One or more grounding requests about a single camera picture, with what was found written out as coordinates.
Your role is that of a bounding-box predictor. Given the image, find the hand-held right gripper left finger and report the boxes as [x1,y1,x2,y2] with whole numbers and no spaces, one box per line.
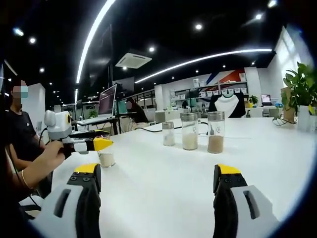
[32,163,102,238]

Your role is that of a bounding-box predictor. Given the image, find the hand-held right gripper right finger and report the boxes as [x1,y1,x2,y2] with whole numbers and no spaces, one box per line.
[213,163,279,238]

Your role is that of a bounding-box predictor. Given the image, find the small glass seasoning bottle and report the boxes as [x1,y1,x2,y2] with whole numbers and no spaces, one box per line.
[97,133,116,168]
[162,121,176,147]

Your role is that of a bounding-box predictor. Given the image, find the tall seasoning bottle brown powder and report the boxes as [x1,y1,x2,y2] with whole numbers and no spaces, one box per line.
[207,111,226,154]

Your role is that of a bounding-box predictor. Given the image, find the tall seasoning bottle white powder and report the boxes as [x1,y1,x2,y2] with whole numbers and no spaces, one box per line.
[181,112,199,151]

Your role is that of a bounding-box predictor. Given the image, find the person's left hand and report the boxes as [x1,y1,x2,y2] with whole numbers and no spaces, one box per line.
[41,142,72,167]

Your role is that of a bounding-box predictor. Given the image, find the grey standing desk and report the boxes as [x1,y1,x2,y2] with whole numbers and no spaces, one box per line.
[76,115,120,136]

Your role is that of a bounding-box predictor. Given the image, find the computer monitor dark screen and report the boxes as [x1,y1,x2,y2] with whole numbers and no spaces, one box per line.
[98,84,118,118]

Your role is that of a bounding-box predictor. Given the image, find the ceiling air conditioner unit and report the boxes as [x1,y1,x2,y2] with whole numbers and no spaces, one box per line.
[115,50,153,69]

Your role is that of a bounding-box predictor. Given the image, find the straight ceiling light strip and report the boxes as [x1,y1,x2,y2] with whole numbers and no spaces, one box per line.
[75,0,117,84]

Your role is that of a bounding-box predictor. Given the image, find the black and white shirt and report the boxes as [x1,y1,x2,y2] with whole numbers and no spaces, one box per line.
[208,92,247,119]

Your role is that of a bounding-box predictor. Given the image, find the brown cardboard box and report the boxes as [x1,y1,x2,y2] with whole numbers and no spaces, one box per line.
[280,87,297,123]

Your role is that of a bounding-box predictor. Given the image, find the storage shelf with white bins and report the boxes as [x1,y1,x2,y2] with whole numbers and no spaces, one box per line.
[170,78,249,103]

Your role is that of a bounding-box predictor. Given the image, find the curved ceiling light strip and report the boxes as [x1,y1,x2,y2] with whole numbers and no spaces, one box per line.
[134,48,273,84]

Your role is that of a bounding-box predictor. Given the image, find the green potted plant white pot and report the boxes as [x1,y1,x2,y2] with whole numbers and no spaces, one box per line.
[281,61,317,132]

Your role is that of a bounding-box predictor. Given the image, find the round ceiling downlights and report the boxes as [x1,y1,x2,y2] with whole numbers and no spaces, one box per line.
[13,0,277,86]

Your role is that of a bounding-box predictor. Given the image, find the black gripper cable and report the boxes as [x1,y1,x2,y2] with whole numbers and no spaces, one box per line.
[37,126,51,151]

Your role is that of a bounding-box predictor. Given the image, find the black table cable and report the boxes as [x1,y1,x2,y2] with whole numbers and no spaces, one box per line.
[135,122,209,131]

